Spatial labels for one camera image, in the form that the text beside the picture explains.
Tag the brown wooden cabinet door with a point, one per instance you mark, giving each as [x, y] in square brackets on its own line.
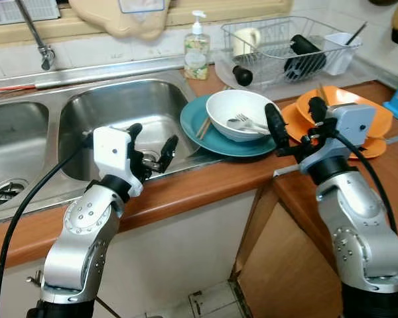
[292, 265]

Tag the cream mug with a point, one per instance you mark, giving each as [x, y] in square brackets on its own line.
[245, 41]

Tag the white bowl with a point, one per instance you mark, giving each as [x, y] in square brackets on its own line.
[232, 106]

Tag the chrome faucet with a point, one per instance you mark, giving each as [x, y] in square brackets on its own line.
[36, 33]

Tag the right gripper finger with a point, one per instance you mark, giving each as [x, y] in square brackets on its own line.
[276, 126]
[318, 109]

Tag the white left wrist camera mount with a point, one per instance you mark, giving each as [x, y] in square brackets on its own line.
[113, 149]

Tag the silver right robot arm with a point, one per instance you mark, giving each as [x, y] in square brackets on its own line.
[358, 232]

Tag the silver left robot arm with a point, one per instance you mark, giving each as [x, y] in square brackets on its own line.
[86, 232]

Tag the beige plastic tray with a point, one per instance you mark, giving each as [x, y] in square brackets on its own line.
[113, 16]

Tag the orange bowl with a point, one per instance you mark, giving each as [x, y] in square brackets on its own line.
[358, 99]

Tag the metal sink drain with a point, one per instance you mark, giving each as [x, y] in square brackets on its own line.
[149, 156]

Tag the white plastic grid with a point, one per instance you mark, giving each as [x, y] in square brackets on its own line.
[26, 10]

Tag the white utensil holder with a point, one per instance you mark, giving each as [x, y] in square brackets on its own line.
[338, 56]

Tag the thin black utensil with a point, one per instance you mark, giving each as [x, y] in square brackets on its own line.
[356, 33]

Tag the orange plate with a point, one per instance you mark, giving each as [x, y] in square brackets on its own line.
[371, 149]

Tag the stainless steel double sink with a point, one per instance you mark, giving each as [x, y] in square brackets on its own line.
[113, 109]

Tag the metal sink strainer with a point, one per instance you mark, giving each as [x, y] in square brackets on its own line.
[8, 193]

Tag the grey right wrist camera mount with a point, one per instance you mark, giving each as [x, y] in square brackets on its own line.
[348, 129]

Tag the soap pump bottle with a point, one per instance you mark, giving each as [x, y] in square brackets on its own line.
[197, 56]

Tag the black bottle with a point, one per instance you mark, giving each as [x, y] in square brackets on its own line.
[305, 56]

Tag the teal plate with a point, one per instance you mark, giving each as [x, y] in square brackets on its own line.
[215, 142]

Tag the metal spoon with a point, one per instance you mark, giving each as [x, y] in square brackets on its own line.
[235, 123]

